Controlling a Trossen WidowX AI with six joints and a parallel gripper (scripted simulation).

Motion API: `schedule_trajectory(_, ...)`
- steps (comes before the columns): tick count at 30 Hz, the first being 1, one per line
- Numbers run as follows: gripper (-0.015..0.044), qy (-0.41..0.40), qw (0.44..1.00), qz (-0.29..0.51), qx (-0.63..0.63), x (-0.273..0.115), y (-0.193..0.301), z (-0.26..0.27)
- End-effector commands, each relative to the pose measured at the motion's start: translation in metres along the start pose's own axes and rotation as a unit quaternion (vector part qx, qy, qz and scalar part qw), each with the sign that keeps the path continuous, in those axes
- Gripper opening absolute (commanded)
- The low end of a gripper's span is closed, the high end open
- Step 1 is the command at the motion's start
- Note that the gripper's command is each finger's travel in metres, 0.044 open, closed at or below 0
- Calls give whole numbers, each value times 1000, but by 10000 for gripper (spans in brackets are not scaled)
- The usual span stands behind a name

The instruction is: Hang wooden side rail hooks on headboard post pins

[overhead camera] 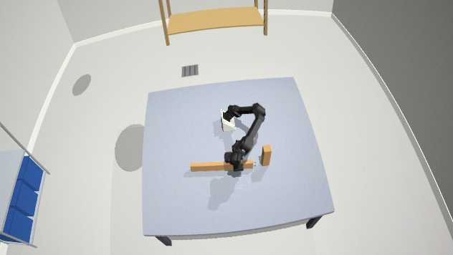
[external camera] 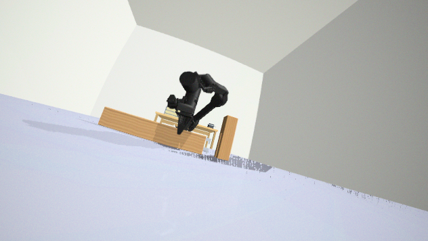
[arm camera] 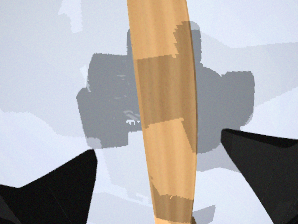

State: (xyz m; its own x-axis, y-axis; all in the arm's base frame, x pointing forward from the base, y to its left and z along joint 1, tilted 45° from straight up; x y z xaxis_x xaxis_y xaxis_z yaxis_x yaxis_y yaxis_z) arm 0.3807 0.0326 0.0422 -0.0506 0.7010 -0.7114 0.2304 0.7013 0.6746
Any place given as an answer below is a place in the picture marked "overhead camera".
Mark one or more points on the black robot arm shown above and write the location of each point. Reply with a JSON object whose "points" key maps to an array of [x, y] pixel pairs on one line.
{"points": [[247, 142]]}

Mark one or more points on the wooden side rail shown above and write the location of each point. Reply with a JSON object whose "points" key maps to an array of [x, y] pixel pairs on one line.
{"points": [[221, 165]]}

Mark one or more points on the wooden post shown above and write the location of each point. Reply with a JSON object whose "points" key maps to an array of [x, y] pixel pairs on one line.
{"points": [[266, 154]]}

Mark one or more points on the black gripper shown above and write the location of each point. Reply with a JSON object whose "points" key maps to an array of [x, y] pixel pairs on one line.
{"points": [[238, 167]]}

